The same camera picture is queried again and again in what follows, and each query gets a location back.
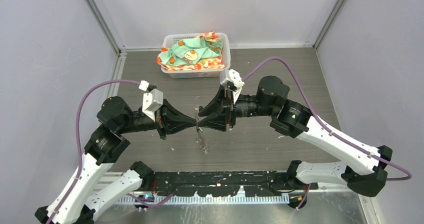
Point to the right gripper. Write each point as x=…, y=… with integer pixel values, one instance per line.
x=218, y=121

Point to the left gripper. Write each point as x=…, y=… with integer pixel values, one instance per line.
x=168, y=119

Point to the large metal keyring holder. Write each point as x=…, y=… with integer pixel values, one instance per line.
x=204, y=147

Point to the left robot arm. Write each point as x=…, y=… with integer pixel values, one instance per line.
x=101, y=152

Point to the green orange patterned cloth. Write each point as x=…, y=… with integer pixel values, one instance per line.
x=203, y=52

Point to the white plastic basket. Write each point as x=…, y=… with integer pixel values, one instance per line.
x=226, y=56

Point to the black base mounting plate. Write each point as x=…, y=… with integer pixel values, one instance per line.
x=220, y=183

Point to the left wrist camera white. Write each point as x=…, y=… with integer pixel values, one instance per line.
x=152, y=101

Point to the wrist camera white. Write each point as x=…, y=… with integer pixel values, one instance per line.
x=231, y=80
x=152, y=101

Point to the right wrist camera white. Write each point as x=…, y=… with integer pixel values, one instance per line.
x=231, y=80

